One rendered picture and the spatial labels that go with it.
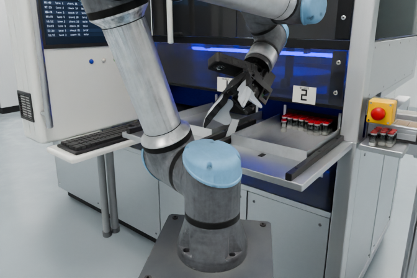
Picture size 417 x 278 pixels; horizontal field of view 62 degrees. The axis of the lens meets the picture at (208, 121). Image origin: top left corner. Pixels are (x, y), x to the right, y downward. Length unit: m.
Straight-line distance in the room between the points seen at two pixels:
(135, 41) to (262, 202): 0.99
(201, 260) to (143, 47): 0.43
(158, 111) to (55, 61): 0.83
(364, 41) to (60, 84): 1.11
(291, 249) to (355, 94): 0.68
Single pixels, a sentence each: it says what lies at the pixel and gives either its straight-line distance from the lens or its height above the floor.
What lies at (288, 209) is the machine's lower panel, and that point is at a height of 0.56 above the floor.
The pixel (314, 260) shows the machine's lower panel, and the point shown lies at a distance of 1.49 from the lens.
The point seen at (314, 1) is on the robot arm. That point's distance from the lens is 0.78.
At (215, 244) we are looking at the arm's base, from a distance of 0.71.
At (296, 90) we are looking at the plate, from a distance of 1.27.
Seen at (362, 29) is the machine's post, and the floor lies 1.24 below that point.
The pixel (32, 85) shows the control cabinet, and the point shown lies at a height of 1.04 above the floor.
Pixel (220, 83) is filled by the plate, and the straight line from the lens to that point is 1.44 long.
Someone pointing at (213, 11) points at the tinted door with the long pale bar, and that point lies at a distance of 1.46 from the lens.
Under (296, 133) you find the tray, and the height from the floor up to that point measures 0.88.
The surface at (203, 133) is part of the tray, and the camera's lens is 1.20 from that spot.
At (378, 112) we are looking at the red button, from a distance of 1.16.
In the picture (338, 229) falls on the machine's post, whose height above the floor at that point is 0.55.
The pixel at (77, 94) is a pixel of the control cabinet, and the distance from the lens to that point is 1.54.
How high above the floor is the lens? 1.26
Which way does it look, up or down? 16 degrees down
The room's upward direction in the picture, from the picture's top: straight up
